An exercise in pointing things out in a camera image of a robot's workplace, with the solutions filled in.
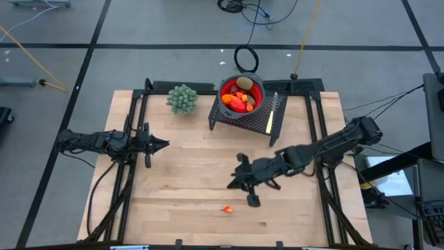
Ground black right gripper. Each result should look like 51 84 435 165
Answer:
227 152 289 208

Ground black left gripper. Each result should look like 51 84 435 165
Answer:
135 122 170 169

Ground knife with cream handle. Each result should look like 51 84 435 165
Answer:
264 91 279 135

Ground red collapsible colander bowl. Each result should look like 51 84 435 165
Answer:
217 72 266 119

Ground green grape bunch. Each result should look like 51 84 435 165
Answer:
165 83 200 115

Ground black perforated metal shelf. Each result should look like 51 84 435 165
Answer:
207 90 289 147

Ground white sheet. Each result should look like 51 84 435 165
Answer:
365 155 414 197

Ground grey floor bar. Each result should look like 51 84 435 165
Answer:
0 76 37 88

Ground black caster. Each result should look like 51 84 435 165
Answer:
0 106 15 124

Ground grey cart base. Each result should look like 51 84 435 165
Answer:
7 0 72 8

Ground grey desk panel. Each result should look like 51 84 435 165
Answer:
416 158 444 202
422 72 444 161

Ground black keyboard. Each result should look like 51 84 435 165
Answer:
418 200 444 248

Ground black base cable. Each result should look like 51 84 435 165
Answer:
85 160 118 238

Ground black perforated bracket plate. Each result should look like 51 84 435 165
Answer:
258 78 325 101

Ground black coiled cable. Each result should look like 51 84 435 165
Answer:
233 0 262 75

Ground yellow cable with black end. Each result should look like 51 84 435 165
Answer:
293 0 323 80
0 26 67 92

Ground black cable bundle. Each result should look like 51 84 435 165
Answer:
216 0 299 27

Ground white cable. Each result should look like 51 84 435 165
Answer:
0 0 58 44

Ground thin black cable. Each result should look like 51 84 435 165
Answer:
373 84 425 121

